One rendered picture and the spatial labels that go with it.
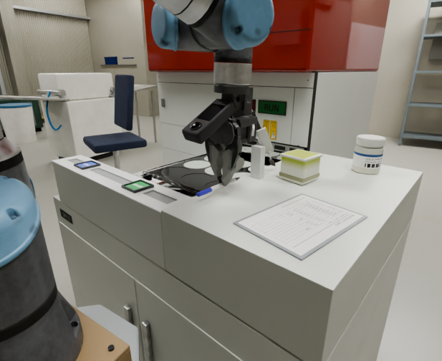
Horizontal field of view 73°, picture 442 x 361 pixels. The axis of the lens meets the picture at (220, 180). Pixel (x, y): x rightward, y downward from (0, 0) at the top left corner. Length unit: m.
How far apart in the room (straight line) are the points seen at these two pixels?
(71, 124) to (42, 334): 4.00
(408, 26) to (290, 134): 5.68
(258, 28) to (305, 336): 0.43
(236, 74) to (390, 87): 6.12
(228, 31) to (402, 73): 6.27
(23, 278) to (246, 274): 0.30
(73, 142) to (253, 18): 4.08
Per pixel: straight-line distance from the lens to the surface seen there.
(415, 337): 1.91
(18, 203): 0.38
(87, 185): 0.88
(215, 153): 0.65
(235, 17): 0.41
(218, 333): 0.64
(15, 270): 0.38
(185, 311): 0.70
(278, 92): 1.11
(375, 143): 0.86
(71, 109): 4.34
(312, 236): 0.52
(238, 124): 0.61
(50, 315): 0.44
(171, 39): 0.53
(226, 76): 0.59
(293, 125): 1.09
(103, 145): 3.00
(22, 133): 6.36
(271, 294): 0.49
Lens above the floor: 1.23
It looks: 20 degrees down
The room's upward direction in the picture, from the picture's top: straight up
